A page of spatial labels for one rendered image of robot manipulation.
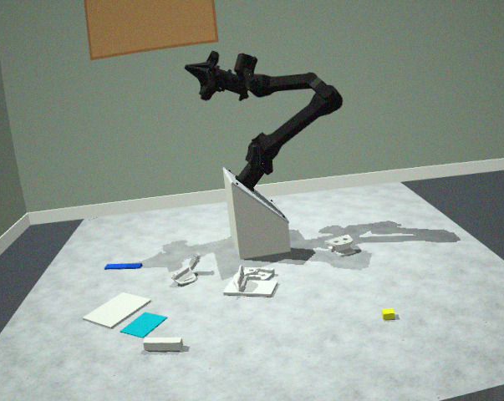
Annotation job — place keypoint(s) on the small yellow block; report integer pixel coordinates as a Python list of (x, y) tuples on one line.
[(388, 314)]

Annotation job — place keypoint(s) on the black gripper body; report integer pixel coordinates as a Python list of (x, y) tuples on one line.
[(216, 77)]

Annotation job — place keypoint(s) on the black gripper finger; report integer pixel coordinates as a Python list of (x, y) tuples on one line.
[(201, 65), (199, 73)]

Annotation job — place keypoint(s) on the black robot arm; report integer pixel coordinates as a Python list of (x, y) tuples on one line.
[(263, 149)]

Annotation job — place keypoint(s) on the cyan flat plate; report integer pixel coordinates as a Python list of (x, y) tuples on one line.
[(143, 324)]

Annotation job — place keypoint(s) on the blue flat bar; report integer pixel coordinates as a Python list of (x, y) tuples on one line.
[(123, 266)]

